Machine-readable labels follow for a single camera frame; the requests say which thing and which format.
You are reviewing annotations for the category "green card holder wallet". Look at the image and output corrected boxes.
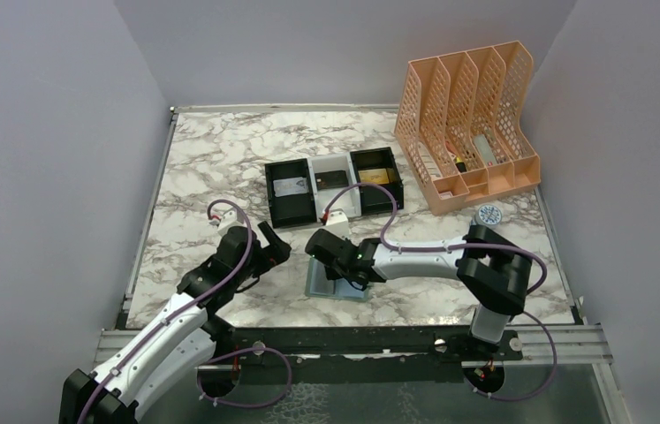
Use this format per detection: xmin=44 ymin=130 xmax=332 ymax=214
xmin=305 ymin=258 xmax=370 ymax=302

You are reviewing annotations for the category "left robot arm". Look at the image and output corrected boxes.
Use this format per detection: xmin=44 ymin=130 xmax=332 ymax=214
xmin=58 ymin=222 xmax=292 ymax=423

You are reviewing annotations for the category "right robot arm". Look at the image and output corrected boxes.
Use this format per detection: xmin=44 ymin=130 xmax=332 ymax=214
xmin=305 ymin=225 xmax=548 ymax=360

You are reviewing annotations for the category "black card in tray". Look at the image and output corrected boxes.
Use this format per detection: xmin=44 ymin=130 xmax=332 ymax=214
xmin=315 ymin=170 xmax=349 ymax=191

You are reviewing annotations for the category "gold card in tray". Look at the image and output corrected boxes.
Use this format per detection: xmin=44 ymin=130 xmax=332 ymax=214
xmin=358 ymin=168 xmax=398 ymax=186

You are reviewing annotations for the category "black tray left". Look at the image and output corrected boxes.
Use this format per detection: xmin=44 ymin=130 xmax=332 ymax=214
xmin=264 ymin=159 xmax=317 ymax=228

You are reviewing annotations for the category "black tray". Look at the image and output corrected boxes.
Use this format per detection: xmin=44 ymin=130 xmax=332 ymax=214
xmin=351 ymin=148 xmax=405 ymax=215
xmin=264 ymin=159 xmax=317 ymax=228

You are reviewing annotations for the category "white tray middle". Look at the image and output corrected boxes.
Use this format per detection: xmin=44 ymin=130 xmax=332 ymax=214
xmin=308 ymin=153 xmax=361 ymax=219

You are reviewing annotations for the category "black tray right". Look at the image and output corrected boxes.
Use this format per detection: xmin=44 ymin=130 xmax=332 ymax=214
xmin=351 ymin=148 xmax=405 ymax=215

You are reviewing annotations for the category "yellow marker in organizer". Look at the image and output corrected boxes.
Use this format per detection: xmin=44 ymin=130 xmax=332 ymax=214
xmin=452 ymin=155 xmax=467 ymax=173

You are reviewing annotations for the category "blue white tape roll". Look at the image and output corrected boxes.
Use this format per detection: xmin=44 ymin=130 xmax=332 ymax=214
xmin=471 ymin=204 xmax=503 ymax=229

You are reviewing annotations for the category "grey item in organizer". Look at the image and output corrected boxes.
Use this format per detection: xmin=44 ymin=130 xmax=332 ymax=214
xmin=473 ymin=134 xmax=499 ymax=166

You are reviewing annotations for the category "orange file organizer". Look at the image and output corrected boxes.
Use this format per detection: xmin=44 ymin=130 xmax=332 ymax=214
xmin=394 ymin=41 xmax=542 ymax=216

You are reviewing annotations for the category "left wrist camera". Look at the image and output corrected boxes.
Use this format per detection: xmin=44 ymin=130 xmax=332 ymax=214
xmin=209 ymin=208 xmax=244 ymax=237

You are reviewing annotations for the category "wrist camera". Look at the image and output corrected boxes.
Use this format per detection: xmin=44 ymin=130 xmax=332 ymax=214
xmin=322 ymin=208 xmax=351 ymax=239
xmin=209 ymin=208 xmax=244 ymax=237

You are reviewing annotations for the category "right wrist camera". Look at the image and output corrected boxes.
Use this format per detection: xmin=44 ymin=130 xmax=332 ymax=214
xmin=322 ymin=208 xmax=351 ymax=239

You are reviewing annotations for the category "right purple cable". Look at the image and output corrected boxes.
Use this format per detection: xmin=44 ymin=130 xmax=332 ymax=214
xmin=318 ymin=182 xmax=559 ymax=405

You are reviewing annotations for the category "purple cable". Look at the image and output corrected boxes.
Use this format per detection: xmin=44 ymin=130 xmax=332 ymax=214
xmin=318 ymin=182 xmax=559 ymax=405
xmin=74 ymin=199 xmax=294 ymax=424

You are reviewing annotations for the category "black mounting rail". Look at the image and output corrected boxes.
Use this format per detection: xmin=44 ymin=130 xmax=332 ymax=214
xmin=195 ymin=318 xmax=523 ymax=365

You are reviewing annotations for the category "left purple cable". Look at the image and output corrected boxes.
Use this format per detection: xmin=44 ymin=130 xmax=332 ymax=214
xmin=74 ymin=199 xmax=294 ymax=424

